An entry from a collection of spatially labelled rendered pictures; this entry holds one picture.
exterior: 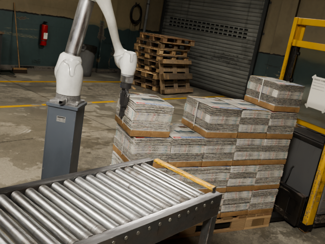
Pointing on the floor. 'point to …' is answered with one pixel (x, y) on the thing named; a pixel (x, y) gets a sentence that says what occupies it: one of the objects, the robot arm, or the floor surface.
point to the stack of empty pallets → (147, 76)
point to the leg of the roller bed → (207, 231)
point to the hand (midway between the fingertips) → (122, 111)
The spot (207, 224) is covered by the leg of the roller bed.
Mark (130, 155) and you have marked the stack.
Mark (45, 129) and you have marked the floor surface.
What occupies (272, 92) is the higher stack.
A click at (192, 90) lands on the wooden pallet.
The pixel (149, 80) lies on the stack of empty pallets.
